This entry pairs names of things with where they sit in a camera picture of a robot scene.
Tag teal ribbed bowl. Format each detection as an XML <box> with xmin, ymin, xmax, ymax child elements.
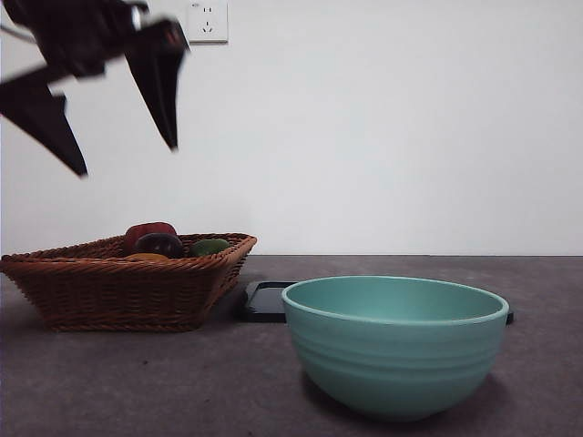
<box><xmin>281</xmin><ymin>274</ymin><xmax>510</xmax><ymax>422</ymax></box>

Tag red apple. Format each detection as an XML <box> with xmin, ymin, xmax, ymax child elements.
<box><xmin>125</xmin><ymin>221</ymin><xmax>179</xmax><ymax>256</ymax></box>

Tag dark purple plum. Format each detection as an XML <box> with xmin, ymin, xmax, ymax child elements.
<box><xmin>134</xmin><ymin>232</ymin><xmax>185</xmax><ymax>259</ymax></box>

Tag green avocado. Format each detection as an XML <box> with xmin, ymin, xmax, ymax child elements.
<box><xmin>188</xmin><ymin>238</ymin><xmax>231</xmax><ymax>259</ymax></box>

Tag brown wicker basket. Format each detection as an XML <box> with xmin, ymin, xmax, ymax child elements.
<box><xmin>0</xmin><ymin>233</ymin><xmax>259</xmax><ymax>333</ymax></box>

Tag dark teal rectangular tray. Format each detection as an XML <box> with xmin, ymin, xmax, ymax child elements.
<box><xmin>234</xmin><ymin>280</ymin><xmax>517</xmax><ymax>325</ymax></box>

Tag white wall socket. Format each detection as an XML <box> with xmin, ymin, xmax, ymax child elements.
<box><xmin>184</xmin><ymin>0</ymin><xmax>230</xmax><ymax>46</ymax></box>

